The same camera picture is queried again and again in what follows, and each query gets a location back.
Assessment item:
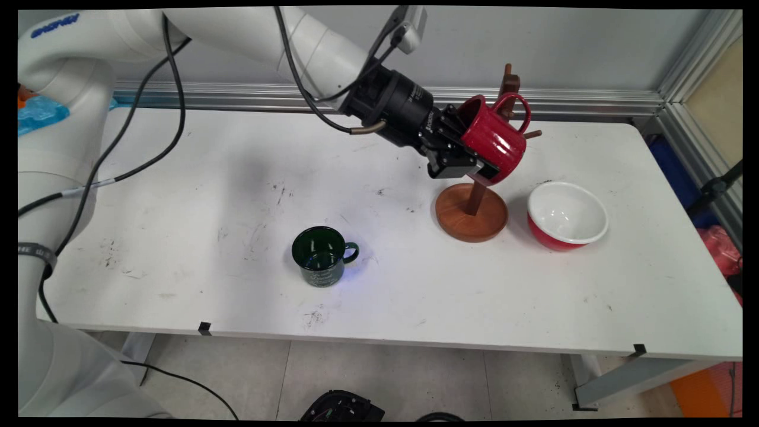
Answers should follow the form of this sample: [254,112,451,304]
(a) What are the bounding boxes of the aluminium corner frame post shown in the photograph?
[655,9,743,250]

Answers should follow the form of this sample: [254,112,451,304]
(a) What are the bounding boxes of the red bowl white inside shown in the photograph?
[527,181,610,253]

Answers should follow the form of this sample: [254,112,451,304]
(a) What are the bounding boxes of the wooden mug tree stand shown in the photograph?
[435,63,543,243]

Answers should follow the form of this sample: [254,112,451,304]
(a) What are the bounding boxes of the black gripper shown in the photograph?
[346,63,503,182]

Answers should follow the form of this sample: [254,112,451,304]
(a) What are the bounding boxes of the red plastic bag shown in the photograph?
[697,225,743,307]

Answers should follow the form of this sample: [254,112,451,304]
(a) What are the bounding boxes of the long aluminium frame rail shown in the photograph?
[113,81,665,122]

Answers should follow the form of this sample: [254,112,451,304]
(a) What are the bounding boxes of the orange floor object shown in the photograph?
[670,362,743,418]

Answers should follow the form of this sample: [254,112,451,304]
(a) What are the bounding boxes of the dark green enamel mug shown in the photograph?
[291,225,361,288]

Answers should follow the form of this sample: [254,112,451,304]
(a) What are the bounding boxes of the grey strap on arm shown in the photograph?
[18,242,58,275]

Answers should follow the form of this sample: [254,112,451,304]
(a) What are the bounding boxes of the blue bin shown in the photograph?
[645,133,721,230]

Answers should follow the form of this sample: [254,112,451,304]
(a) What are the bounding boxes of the black floor cable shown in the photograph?
[122,360,239,420]

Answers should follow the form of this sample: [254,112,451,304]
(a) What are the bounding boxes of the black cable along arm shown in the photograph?
[18,15,193,324]

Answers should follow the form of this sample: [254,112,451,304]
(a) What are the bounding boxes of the black device on floor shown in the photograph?
[299,390,386,422]

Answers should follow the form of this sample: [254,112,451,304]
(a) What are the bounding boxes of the red enamel mug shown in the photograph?
[460,92,532,187]

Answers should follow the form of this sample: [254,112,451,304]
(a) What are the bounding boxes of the grey table leg long foot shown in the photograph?
[572,353,722,411]

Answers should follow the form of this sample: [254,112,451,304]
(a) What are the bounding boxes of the black clamp stand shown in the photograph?
[688,159,743,218]

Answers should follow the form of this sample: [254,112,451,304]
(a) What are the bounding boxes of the blue plastic sheet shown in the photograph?
[18,95,72,138]

